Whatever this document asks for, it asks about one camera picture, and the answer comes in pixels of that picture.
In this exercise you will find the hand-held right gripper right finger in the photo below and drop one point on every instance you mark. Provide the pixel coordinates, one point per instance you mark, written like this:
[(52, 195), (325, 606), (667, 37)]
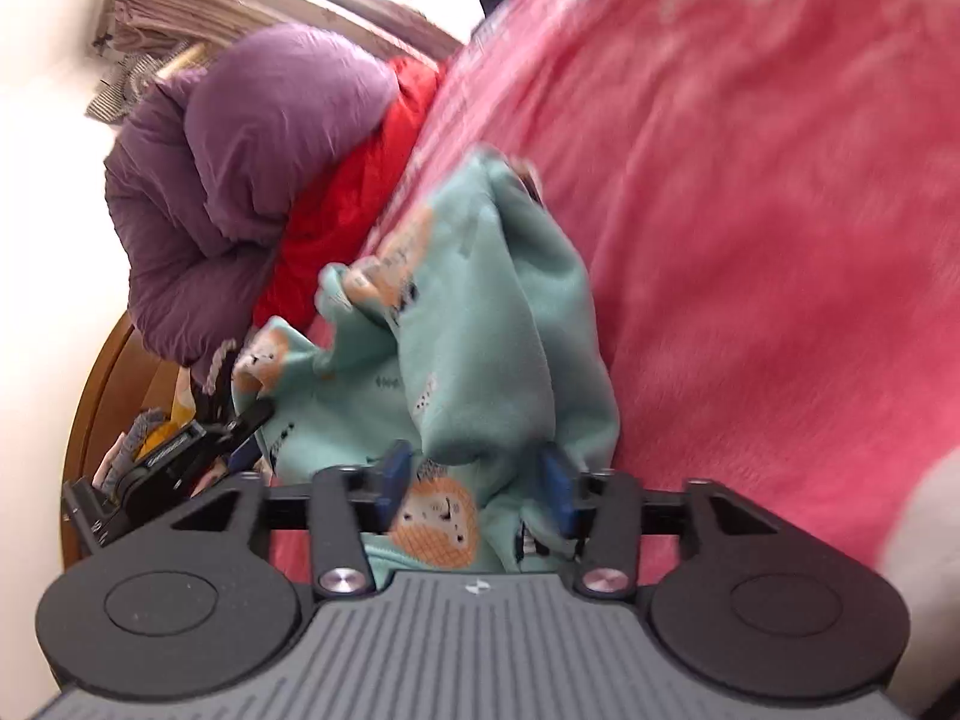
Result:
[(559, 491)]

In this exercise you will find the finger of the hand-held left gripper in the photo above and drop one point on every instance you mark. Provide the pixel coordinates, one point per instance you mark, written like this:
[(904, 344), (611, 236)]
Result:
[(251, 416), (241, 456)]

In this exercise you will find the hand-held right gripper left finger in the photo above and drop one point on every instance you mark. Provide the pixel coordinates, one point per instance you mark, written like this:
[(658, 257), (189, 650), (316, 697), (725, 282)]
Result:
[(395, 476)]

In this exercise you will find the teal lion print sweatshirt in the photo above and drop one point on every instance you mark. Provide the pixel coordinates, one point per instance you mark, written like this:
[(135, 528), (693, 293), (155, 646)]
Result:
[(487, 315)]

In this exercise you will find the stack of folded clothes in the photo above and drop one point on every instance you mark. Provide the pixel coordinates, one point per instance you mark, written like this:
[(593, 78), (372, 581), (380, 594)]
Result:
[(161, 435)]

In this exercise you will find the black lace trimmed garment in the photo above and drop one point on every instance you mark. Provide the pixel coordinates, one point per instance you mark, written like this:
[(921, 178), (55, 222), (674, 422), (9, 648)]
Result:
[(214, 390)]

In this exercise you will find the wooden headboard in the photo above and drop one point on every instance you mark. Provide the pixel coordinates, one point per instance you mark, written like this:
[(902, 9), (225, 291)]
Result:
[(112, 382)]

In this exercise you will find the red quilt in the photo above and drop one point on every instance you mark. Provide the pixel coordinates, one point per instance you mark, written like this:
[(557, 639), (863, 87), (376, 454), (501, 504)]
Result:
[(337, 217)]

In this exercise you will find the purple quilt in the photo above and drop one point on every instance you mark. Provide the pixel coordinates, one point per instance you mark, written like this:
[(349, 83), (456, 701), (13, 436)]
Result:
[(247, 150)]

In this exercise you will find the pink floral blanket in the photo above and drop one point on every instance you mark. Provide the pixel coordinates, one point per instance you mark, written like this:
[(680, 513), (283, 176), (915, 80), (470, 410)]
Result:
[(750, 240)]

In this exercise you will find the striped grey cloth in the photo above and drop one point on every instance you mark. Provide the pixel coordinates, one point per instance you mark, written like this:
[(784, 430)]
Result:
[(120, 90)]

